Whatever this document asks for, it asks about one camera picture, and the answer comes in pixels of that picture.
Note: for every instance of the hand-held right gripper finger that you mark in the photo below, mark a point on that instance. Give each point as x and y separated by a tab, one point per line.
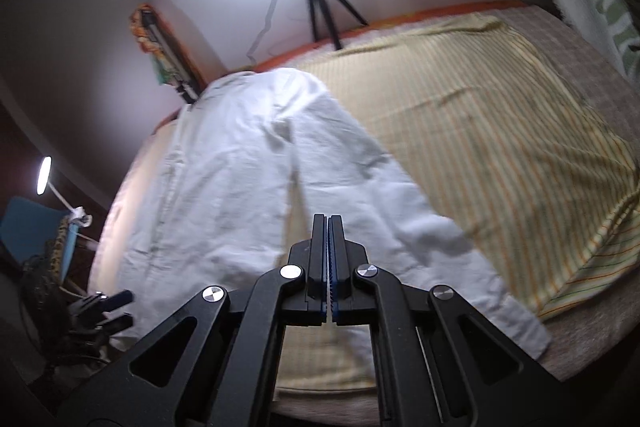
334	279
325	259

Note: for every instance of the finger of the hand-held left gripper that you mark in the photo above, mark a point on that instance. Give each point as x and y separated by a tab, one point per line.
110	324
107	300

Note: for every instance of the white shirt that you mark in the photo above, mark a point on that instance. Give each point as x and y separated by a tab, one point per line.
235	187

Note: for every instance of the leopard print cloth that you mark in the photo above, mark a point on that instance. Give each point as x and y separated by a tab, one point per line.
62	247

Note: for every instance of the white desk lamp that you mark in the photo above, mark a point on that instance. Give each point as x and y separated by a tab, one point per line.
46	174

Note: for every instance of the black folded stand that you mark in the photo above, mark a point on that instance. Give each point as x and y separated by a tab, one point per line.
172	62

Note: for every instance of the orange patterned mattress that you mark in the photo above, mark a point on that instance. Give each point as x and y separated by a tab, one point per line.
400	19

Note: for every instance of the black tripod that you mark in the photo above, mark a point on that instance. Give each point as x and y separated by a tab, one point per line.
320	2

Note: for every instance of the colourful hanging cloth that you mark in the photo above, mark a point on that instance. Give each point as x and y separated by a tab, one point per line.
142	34

